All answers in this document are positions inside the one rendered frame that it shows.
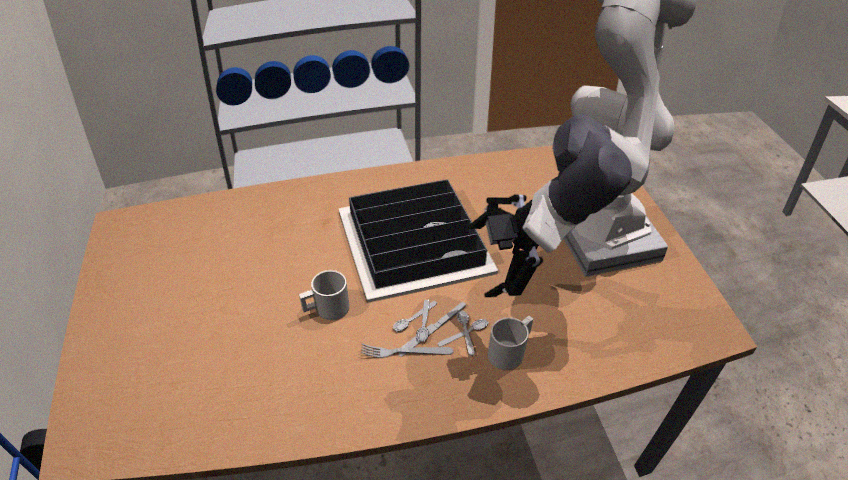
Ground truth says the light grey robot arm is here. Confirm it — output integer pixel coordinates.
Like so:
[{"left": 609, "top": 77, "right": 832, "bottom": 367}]
[{"left": 523, "top": 0, "right": 696, "bottom": 253}]

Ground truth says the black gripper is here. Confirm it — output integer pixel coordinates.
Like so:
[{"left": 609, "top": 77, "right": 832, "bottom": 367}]
[{"left": 469, "top": 194, "right": 543, "bottom": 298}]

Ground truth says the grey mug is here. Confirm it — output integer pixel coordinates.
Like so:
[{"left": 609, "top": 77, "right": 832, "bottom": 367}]
[
  {"left": 487, "top": 316, "right": 533, "bottom": 370},
  {"left": 299, "top": 270, "right": 349, "bottom": 320}
]

